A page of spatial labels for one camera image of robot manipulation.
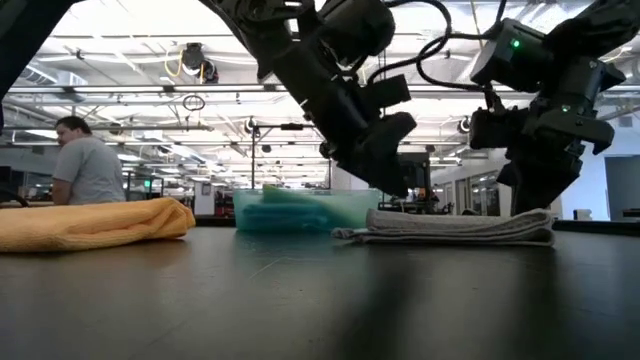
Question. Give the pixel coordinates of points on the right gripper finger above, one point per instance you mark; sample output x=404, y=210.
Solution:
x=560, y=175
x=525, y=180

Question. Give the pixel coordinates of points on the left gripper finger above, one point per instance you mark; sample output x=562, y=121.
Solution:
x=395, y=175
x=365, y=167

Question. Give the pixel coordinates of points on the grey microfiber towel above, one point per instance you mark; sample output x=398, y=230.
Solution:
x=450, y=227

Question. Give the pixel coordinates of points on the teal plastic bin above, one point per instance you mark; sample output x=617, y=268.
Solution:
x=300, y=215

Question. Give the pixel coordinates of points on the orange microfiber towel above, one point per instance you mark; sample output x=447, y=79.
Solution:
x=90, y=222

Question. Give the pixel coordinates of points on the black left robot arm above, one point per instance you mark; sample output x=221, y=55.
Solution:
x=240, y=12

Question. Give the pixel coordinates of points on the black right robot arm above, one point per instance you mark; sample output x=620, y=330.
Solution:
x=575, y=25

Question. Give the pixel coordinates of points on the black monitor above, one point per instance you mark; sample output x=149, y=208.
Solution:
x=417, y=170

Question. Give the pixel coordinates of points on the person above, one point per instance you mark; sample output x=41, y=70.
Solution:
x=90, y=170

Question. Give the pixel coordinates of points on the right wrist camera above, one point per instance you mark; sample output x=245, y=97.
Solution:
x=495, y=129

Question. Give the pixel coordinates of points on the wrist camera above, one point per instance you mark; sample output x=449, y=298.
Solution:
x=495, y=129
x=357, y=27

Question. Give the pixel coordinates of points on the black table frame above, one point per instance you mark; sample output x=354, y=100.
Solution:
x=595, y=227

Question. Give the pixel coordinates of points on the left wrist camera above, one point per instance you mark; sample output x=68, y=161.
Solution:
x=357, y=27

